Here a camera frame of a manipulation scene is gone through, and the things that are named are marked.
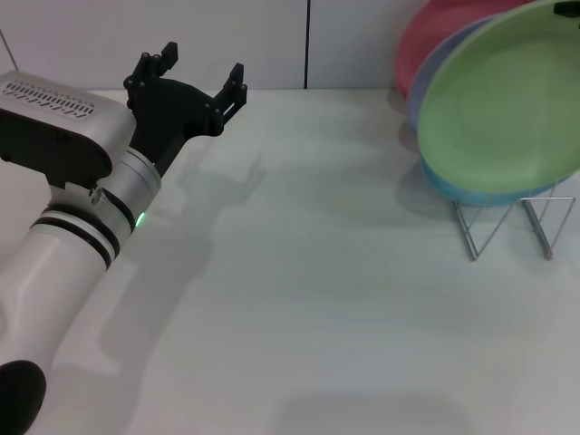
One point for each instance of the blue plastic plate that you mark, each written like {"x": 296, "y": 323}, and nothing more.
{"x": 453, "y": 188}

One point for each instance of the green plastic plate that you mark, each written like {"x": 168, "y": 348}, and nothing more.
{"x": 498, "y": 104}

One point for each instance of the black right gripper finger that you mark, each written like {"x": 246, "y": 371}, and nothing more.
{"x": 568, "y": 8}

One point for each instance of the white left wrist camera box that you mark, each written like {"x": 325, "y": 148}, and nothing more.
{"x": 50, "y": 122}

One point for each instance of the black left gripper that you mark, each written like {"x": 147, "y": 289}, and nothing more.
{"x": 172, "y": 113}

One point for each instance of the pink plastic plate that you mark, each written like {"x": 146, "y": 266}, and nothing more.
{"x": 417, "y": 41}

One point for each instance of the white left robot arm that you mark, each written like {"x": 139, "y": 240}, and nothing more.
{"x": 68, "y": 254}

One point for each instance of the purple plastic plate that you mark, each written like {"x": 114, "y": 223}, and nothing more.
{"x": 421, "y": 81}

